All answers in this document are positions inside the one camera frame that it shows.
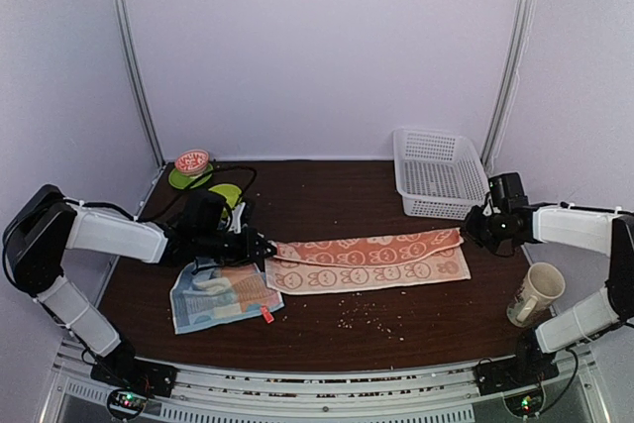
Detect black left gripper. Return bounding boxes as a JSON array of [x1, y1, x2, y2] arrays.
[[196, 226, 276, 267]]

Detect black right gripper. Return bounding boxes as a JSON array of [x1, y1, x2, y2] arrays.
[[460, 204, 514, 253]]

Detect orange bunny pattern towel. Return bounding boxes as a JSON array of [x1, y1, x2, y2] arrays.
[[265, 228, 471, 295]]

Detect blue patchwork towel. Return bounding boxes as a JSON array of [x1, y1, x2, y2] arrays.
[[169, 263, 284, 335]]

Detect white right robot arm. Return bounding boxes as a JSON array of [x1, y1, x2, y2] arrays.
[[462, 203, 633, 385]]

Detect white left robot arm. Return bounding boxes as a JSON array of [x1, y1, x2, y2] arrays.
[[1, 184, 277, 387]]

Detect lime green bowl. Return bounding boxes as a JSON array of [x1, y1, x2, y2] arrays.
[[209, 183, 242, 220]]

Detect white plastic basket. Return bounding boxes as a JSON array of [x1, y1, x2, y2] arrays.
[[392, 129, 488, 221]]

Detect beige ceramic mug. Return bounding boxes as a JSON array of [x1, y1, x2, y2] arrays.
[[506, 263, 566, 328]]

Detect lime green plate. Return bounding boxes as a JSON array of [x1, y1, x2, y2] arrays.
[[168, 163, 213, 190]]

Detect red patterned small bowl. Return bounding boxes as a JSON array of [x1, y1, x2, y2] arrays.
[[174, 150, 210, 177]]

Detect scattered rice crumbs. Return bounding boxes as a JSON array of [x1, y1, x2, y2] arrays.
[[336, 288, 409, 343]]

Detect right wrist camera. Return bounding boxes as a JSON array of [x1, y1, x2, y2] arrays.
[[488, 172, 529, 213]]

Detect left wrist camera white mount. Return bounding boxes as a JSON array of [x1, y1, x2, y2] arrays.
[[229, 202, 247, 234]]

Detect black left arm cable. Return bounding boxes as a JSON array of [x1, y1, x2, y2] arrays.
[[133, 163, 259, 226]]

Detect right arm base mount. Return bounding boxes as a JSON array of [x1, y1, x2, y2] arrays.
[[474, 329, 560, 420]]

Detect aluminium front rail base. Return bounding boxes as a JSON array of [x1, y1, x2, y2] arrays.
[[39, 336, 610, 423]]

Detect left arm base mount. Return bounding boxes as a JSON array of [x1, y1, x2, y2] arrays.
[[82, 339, 177, 422]]

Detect right aluminium frame post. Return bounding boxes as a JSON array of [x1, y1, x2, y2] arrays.
[[480, 0, 535, 174]]

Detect aluminium frame post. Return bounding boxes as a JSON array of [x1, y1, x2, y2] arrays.
[[480, 0, 535, 174], [113, 0, 165, 168]]

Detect left aluminium frame post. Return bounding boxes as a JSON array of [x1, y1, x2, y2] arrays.
[[113, 0, 165, 168]]

